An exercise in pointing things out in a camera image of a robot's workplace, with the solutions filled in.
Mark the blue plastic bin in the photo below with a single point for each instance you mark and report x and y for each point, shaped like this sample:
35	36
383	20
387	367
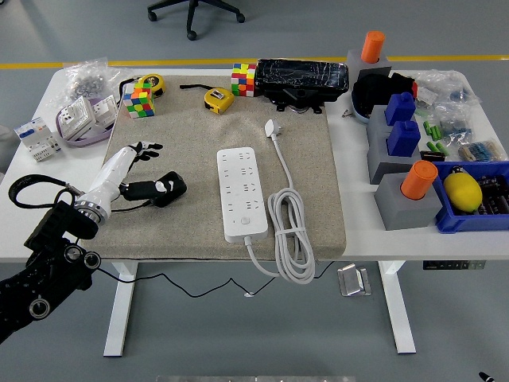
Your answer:
457	224

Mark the silver metal bracket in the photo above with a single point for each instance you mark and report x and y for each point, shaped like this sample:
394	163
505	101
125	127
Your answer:
352	280

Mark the black cloth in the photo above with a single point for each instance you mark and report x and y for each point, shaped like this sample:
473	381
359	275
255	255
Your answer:
371	89

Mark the small grey holder block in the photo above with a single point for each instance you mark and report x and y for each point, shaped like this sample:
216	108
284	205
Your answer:
356	59

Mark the black office chair base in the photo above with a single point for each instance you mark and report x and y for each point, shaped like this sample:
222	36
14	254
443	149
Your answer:
192	16

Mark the clear bag of resistors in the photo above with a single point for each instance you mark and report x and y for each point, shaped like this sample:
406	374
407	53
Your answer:
479	150

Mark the yellow lemon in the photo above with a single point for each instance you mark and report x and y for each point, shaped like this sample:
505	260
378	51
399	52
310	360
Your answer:
463	193

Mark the beige fabric mat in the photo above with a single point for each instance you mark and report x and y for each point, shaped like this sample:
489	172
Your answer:
179	131

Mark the large grey holder block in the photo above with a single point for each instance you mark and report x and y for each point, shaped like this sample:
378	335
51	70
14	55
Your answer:
397	215

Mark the small white socket panel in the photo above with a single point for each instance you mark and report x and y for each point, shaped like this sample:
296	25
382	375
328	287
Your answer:
104	109

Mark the blue plastic block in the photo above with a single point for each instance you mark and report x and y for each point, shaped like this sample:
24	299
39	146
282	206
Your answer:
399	109
403	139

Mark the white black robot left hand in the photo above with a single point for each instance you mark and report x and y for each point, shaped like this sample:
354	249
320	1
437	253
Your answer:
107	175

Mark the light blue bowl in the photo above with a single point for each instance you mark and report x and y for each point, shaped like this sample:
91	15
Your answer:
358	113

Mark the black electronic components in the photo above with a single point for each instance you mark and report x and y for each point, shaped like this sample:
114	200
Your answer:
493	195

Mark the small green cylinder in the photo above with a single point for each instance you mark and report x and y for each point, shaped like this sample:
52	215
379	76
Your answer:
438	133
432	146
427	127
443	149
432	131

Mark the black power adapter plug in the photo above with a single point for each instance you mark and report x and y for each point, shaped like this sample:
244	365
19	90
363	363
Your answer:
177	193

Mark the clear bag of white parts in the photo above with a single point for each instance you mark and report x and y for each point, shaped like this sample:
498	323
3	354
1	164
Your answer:
445	85

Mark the wide orange cylinder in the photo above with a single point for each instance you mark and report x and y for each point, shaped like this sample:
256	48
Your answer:
417	181

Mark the small metal clip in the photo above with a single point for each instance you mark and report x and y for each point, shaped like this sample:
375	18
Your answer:
348	113

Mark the black table control panel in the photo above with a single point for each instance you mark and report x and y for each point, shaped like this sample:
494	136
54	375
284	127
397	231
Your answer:
453	265

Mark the clear bag of blue parts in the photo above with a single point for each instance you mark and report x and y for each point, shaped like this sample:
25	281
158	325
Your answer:
455	123

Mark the white power strip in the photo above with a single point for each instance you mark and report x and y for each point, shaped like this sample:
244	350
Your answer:
238	191

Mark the grey stepped block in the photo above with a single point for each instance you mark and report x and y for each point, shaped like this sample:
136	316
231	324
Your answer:
378	159

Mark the slim orange cylinder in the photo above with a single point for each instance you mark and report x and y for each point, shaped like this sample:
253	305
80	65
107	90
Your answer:
373	47

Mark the large white socket panel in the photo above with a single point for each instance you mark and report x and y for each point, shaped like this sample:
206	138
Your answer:
75	115

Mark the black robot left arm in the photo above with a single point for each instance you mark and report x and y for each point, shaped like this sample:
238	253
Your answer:
51	254

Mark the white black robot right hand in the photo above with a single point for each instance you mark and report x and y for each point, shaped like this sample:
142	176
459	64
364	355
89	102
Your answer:
487	378

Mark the tall multicolour puzzle cube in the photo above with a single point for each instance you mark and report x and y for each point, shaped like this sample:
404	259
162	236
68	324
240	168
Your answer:
243	81

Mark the round yellow black tape measure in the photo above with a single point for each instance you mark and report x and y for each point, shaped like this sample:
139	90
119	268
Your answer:
156	81

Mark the white circuit breaker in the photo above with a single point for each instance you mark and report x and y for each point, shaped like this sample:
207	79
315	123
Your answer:
37	139

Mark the small black component box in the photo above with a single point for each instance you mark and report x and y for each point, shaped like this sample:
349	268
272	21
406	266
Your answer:
430	156

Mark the clear bag of screws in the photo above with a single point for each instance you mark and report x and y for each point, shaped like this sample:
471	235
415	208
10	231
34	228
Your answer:
85	81

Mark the black wrapped device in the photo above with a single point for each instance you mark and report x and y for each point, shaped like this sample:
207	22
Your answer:
298	75

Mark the white table leg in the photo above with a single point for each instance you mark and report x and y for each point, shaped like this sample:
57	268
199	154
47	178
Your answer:
119	318
399	318

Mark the purple plastic tray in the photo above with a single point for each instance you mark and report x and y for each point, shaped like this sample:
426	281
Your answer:
85	141

